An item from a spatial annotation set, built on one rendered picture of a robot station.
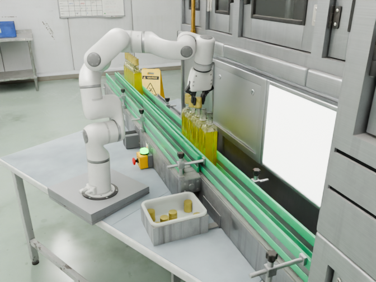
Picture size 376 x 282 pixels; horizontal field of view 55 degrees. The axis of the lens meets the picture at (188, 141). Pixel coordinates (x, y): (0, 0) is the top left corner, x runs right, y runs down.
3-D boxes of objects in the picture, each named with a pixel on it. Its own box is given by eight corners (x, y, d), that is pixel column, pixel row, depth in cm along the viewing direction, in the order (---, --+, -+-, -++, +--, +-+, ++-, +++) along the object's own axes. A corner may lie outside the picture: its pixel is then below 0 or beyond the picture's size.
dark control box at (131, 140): (139, 147, 212) (139, 134, 208) (126, 150, 209) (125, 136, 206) (136, 142, 219) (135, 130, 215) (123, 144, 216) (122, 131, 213)
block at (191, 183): (201, 191, 154) (202, 177, 151) (181, 196, 151) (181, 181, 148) (198, 187, 157) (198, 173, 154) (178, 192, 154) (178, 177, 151)
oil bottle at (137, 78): (142, 98, 261) (141, 59, 249) (135, 99, 259) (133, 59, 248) (141, 96, 265) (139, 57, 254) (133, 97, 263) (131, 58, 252)
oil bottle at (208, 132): (216, 169, 158) (218, 124, 150) (205, 172, 157) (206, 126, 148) (211, 164, 163) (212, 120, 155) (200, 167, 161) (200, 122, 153)
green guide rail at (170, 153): (183, 175, 153) (183, 158, 150) (181, 175, 153) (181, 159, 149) (107, 82, 302) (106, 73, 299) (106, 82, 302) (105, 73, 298)
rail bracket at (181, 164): (206, 176, 152) (206, 149, 147) (168, 184, 146) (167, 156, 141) (203, 173, 155) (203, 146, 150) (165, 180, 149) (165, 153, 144)
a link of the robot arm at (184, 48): (144, 48, 148) (194, 49, 149) (141, 61, 138) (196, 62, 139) (143, 27, 143) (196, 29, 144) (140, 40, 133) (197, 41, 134)
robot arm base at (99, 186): (90, 204, 148) (88, 170, 142) (73, 193, 155) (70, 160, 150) (120, 191, 159) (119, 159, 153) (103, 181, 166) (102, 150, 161)
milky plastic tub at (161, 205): (208, 231, 139) (209, 212, 135) (153, 245, 131) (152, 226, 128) (191, 207, 154) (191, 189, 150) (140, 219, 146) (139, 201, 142)
